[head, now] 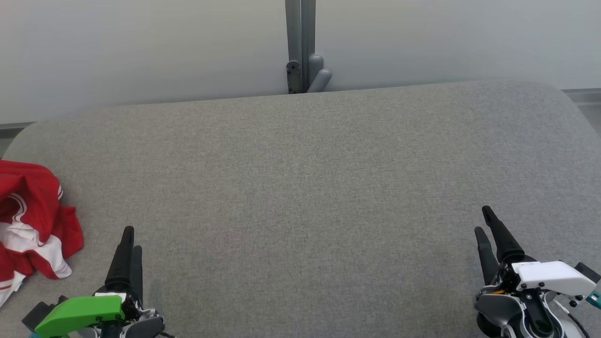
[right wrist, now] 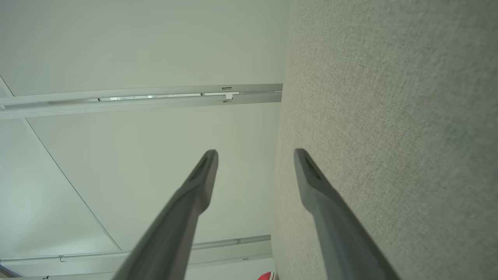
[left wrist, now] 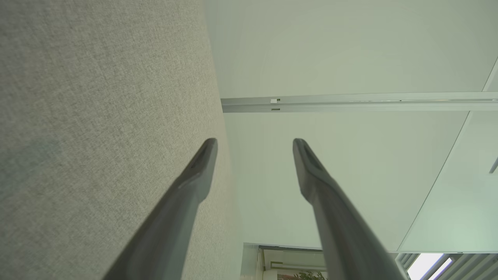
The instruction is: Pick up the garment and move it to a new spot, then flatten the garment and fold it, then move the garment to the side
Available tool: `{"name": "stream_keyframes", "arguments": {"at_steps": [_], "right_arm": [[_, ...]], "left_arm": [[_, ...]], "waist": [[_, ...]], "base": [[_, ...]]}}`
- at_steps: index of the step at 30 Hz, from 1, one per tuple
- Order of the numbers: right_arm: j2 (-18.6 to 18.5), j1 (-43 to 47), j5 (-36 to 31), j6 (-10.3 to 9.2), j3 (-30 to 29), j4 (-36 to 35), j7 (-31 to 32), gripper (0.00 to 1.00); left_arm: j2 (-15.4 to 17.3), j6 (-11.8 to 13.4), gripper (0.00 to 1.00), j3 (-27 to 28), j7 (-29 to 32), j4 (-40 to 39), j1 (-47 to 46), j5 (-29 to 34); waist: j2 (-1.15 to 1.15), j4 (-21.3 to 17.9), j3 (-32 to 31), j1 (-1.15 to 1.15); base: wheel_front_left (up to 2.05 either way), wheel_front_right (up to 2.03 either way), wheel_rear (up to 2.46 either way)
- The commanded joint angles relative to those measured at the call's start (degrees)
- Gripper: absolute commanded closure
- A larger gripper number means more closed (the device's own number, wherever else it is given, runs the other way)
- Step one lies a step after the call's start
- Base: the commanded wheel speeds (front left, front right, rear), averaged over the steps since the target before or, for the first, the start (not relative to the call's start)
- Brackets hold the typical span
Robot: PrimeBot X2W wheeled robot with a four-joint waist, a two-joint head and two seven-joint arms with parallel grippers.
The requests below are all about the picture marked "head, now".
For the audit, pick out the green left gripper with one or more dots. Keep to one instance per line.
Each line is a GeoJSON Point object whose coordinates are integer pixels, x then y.
{"type": "Point", "coordinates": [80, 314]}

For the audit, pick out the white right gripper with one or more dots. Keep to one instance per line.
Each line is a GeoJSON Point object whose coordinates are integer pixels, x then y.
{"type": "Point", "coordinates": [549, 274]}

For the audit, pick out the red white sports shorts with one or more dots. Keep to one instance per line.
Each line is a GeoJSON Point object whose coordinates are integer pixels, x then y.
{"type": "Point", "coordinates": [51, 251]}

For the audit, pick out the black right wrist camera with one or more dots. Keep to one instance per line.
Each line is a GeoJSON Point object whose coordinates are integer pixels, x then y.
{"type": "Point", "coordinates": [589, 272]}

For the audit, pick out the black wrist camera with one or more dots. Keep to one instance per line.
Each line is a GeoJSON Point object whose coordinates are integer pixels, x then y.
{"type": "Point", "coordinates": [589, 272]}
{"type": "Point", "coordinates": [33, 317]}

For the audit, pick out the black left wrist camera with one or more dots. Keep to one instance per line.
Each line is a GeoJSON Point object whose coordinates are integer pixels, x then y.
{"type": "Point", "coordinates": [33, 317]}

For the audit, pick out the teal right camera connector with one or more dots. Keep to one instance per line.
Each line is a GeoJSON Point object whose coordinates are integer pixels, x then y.
{"type": "Point", "coordinates": [595, 299]}

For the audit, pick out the grey rounded post foot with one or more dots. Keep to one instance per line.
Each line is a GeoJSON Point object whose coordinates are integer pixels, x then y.
{"type": "Point", "coordinates": [319, 77]}

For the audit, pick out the dark post base bracket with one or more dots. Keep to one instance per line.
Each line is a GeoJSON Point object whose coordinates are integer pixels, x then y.
{"type": "Point", "coordinates": [293, 77]}

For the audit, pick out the grey metal partition post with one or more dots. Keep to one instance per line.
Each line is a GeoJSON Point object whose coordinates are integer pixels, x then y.
{"type": "Point", "coordinates": [300, 28]}

